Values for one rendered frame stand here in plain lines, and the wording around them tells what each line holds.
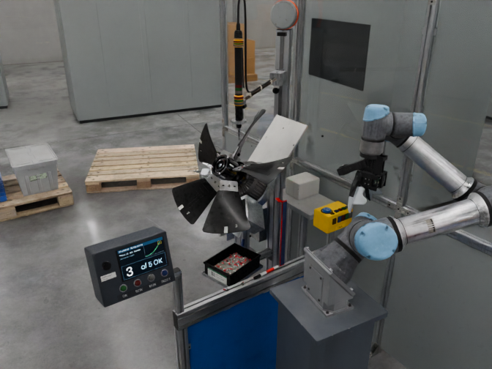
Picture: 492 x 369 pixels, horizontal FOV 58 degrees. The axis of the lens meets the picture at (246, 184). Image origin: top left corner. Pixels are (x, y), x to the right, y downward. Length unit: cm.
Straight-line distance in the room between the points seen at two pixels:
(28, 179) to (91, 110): 299
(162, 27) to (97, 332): 541
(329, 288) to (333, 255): 11
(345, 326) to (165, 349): 158
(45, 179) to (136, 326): 217
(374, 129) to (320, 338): 69
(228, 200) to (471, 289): 120
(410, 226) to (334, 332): 42
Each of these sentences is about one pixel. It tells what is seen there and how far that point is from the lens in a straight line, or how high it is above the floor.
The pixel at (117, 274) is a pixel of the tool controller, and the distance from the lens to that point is 156.
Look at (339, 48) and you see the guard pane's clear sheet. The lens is 255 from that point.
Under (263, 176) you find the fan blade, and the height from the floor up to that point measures 125.
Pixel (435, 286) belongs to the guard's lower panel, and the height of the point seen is 66.
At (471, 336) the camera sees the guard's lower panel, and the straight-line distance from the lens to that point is 248.
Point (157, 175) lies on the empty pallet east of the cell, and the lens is 490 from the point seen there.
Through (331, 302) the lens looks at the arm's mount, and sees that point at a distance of 159.
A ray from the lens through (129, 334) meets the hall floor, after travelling 308.
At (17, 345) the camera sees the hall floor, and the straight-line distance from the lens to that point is 325.
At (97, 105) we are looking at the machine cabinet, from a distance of 753.
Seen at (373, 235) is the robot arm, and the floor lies 134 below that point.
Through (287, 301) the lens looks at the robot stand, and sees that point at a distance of 166.
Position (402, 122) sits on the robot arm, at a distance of 148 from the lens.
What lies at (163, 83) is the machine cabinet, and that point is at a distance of 767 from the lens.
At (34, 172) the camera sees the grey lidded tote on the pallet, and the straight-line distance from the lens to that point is 474.
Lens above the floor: 204
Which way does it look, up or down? 24 degrees down
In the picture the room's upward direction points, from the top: straight up
